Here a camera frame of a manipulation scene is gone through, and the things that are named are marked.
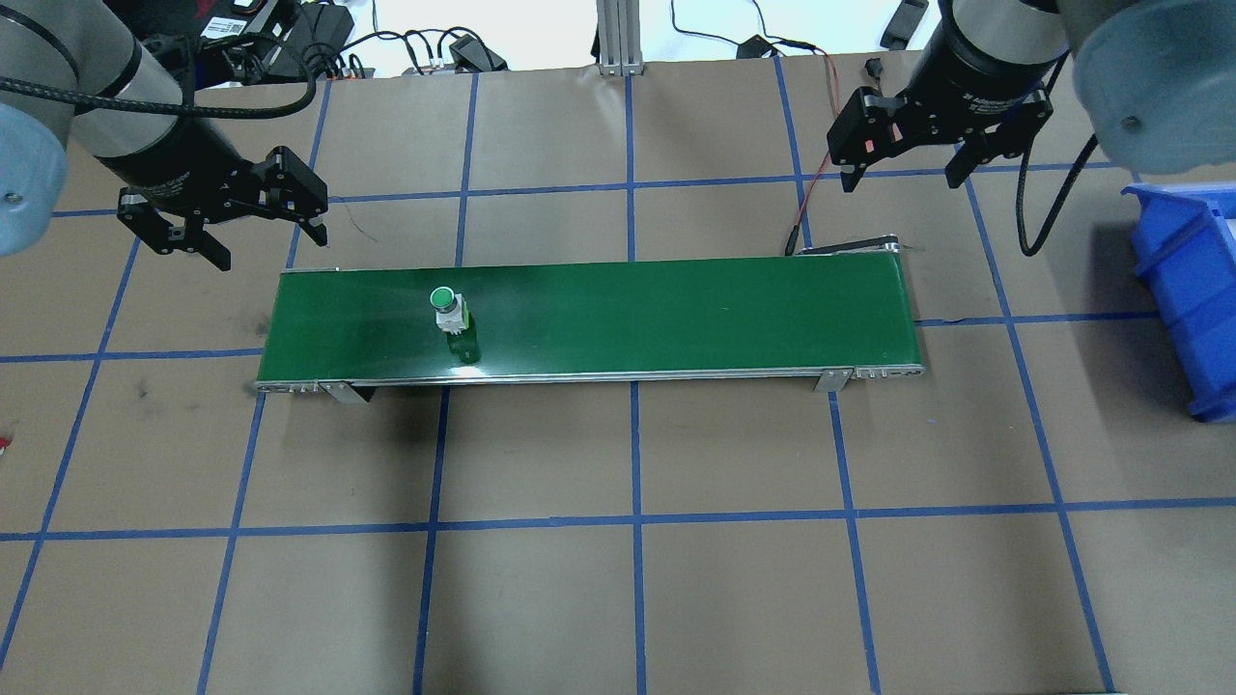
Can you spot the green push button switch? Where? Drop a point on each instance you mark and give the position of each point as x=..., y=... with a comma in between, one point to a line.
x=446, y=301

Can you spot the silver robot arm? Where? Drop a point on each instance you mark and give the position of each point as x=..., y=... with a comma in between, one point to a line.
x=1159, y=77
x=97, y=68

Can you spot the black barrel plug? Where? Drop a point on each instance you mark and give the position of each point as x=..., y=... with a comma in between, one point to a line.
x=874, y=69

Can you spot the small black power box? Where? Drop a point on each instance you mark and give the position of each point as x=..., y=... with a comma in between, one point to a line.
x=755, y=46

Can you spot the large black power brick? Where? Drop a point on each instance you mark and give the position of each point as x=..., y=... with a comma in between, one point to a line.
x=328, y=24

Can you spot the black power adapter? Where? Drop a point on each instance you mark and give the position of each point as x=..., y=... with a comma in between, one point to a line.
x=473, y=50

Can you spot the blue open-front parts bin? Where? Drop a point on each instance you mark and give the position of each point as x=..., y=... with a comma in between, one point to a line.
x=1188, y=290

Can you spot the green conveyor belt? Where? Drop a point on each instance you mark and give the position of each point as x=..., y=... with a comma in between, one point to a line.
x=676, y=319

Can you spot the aluminium profile post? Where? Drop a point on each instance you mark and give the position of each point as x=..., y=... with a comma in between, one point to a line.
x=619, y=39

